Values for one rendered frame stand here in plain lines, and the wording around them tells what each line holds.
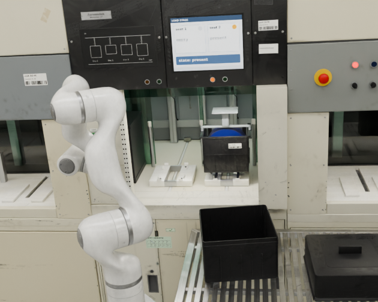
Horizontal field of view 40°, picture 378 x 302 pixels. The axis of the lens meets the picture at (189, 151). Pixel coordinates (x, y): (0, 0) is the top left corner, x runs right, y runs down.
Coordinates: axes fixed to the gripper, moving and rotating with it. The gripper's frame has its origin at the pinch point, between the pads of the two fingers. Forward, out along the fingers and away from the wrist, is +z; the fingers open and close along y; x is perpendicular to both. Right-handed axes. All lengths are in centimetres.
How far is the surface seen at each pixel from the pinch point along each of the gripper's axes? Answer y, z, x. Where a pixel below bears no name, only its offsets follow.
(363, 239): 109, -25, -34
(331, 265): 95, -43, -34
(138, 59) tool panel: 22.6, 3.4, 32.4
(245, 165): 64, 24, -23
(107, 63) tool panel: 9.7, 3.4, 31.4
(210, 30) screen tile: 53, 3, 42
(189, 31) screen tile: 44, 3, 43
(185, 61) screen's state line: 42, 3, 31
